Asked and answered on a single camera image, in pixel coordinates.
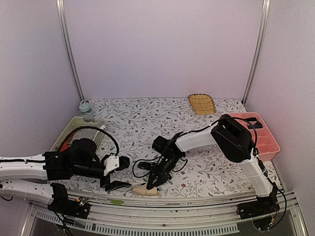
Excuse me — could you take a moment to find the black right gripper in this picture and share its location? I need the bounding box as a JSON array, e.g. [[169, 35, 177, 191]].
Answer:
[[148, 155, 182, 192]]

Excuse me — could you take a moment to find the beige garment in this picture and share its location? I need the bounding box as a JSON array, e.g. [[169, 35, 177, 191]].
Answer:
[[132, 185, 158, 196]]

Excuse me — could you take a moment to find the navy underwear with cream waistband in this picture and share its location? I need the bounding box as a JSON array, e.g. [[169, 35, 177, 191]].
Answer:
[[247, 121, 263, 129]]

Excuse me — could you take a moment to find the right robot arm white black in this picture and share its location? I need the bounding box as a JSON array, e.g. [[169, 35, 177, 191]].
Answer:
[[146, 114, 278, 214]]

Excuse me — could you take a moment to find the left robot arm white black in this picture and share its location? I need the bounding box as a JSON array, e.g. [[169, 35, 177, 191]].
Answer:
[[0, 151, 130, 213]]

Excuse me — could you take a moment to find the green tape piece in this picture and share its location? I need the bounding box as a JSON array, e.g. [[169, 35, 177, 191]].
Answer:
[[109, 199, 124, 206]]

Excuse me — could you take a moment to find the floral tablecloth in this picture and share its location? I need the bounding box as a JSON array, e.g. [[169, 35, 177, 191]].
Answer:
[[50, 97, 279, 199]]

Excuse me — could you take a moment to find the red garment in basket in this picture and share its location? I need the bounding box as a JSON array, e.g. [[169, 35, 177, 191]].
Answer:
[[60, 142, 70, 152]]

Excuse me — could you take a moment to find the cream perforated laundry basket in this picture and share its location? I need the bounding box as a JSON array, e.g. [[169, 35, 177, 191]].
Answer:
[[50, 117, 105, 151]]

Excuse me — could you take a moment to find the mint lidded glass jar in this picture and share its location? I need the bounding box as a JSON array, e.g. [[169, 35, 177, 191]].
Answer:
[[79, 100, 94, 121]]

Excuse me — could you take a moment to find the yellow woven bamboo tray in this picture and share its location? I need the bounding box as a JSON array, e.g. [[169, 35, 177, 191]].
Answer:
[[188, 93, 216, 115]]

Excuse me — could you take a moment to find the pink divided organizer box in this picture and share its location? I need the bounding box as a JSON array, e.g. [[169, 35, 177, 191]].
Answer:
[[229, 112, 281, 162]]

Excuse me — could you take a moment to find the right black camera cable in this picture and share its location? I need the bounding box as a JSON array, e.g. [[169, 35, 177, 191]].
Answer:
[[132, 158, 188, 179]]

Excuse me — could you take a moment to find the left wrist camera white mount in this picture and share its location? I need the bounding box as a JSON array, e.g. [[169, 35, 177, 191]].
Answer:
[[102, 154, 130, 176]]

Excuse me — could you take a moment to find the left black braided cable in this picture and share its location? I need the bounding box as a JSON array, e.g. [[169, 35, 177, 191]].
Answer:
[[58, 126, 120, 158]]

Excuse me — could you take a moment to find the aluminium front rail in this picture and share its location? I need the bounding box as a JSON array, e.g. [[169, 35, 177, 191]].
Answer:
[[21, 190, 308, 236]]

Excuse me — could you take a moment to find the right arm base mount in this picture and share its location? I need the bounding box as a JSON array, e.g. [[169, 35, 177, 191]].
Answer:
[[236, 197, 280, 219]]

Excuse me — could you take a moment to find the left aluminium frame post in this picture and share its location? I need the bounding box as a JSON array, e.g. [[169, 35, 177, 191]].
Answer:
[[56, 0, 85, 100]]

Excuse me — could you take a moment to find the aluminium frame post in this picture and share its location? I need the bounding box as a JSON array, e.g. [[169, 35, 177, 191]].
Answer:
[[242, 0, 271, 107], [56, 0, 85, 100]]

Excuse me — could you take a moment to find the right aluminium frame post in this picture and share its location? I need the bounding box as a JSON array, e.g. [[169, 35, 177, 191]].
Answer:
[[242, 0, 271, 107]]

